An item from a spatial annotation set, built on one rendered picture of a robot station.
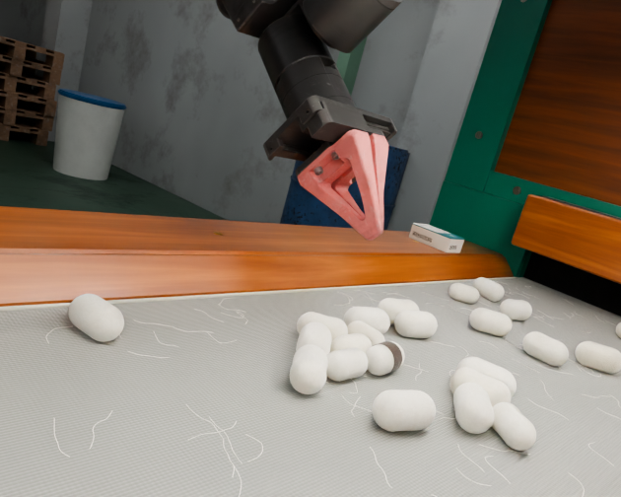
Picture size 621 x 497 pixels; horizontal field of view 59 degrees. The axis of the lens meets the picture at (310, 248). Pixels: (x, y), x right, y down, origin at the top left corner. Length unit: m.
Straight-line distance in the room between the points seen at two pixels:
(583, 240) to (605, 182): 0.11
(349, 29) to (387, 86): 2.90
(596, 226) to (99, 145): 4.03
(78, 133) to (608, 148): 3.99
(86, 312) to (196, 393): 0.07
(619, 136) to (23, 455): 0.75
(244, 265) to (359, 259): 0.15
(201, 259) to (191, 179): 4.05
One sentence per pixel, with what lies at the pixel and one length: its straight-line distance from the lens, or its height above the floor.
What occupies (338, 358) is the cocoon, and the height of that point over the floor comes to 0.76.
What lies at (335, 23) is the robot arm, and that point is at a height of 0.96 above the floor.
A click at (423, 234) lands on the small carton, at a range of 0.72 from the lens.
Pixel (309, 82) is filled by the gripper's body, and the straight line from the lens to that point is 0.46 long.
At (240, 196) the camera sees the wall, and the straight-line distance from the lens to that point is 4.04.
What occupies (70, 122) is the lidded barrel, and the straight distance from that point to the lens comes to 4.48.
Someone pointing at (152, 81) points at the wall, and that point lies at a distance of 5.04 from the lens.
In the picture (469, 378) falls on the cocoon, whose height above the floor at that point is 0.76.
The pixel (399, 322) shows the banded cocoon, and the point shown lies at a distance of 0.42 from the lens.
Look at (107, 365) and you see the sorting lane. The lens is 0.30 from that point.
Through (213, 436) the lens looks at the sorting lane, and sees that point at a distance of 0.26.
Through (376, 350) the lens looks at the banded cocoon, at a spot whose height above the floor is 0.76.
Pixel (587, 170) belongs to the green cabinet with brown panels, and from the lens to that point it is 0.83.
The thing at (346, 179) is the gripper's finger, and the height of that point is 0.84.
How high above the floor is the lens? 0.88
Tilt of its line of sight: 13 degrees down
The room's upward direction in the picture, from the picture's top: 15 degrees clockwise
